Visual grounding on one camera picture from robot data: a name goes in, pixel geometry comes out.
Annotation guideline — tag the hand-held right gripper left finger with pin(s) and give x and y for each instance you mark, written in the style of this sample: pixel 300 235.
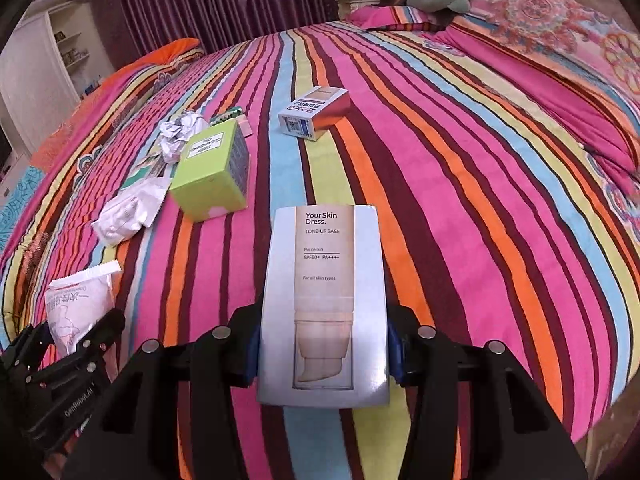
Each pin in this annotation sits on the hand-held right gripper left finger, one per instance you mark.
pixel 252 355

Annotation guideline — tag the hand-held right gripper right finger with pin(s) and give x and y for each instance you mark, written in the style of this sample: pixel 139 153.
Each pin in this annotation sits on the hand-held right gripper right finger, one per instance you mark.
pixel 396 355

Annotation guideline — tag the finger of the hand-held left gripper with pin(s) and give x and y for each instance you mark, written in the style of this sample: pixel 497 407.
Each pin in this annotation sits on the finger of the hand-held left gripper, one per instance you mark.
pixel 27 342
pixel 97 337

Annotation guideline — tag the white printed plastic packet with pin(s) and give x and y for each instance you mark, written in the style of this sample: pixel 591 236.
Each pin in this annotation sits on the white printed plastic packet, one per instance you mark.
pixel 75 305

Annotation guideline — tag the white and beige cosmetics box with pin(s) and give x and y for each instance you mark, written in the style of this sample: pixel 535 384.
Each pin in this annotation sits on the white and beige cosmetics box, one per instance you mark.
pixel 325 270

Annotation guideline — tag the white paper ball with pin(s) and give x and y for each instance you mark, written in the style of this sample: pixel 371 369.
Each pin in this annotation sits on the white paper ball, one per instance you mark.
pixel 182 130

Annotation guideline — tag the crumpled white plastic wrapper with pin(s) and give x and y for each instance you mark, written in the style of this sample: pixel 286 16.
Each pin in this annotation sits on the crumpled white plastic wrapper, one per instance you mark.
pixel 130 210

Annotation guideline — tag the flat green paper wrapper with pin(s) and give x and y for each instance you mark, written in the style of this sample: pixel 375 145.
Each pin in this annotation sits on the flat green paper wrapper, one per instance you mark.
pixel 142 172

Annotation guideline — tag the colourful striped bedspread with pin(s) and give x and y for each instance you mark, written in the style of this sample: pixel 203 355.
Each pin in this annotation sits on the colourful striped bedspread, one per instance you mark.
pixel 425 185

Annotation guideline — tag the light green carton box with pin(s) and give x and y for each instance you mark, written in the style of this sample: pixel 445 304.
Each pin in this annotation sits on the light green carton box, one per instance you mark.
pixel 205 175

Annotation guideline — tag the green and pink small packet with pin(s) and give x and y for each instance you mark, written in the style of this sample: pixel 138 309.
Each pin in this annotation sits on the green and pink small packet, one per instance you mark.
pixel 244 127

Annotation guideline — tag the small white-orange box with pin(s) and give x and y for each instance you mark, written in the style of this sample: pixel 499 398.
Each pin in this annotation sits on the small white-orange box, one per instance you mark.
pixel 312 112

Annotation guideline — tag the white shelf cabinet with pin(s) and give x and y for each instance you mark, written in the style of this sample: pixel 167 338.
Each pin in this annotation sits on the white shelf cabinet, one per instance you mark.
pixel 45 65

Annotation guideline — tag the pink striped pillow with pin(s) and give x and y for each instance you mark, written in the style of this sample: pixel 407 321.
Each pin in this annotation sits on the pink striped pillow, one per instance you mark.
pixel 390 16

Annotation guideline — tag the pink floral patterned pillow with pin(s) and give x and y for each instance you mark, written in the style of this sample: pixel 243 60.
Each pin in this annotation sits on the pink floral patterned pillow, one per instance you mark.
pixel 545 45

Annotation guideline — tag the white ornate nightstand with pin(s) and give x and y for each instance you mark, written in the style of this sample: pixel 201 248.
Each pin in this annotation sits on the white ornate nightstand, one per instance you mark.
pixel 357 6

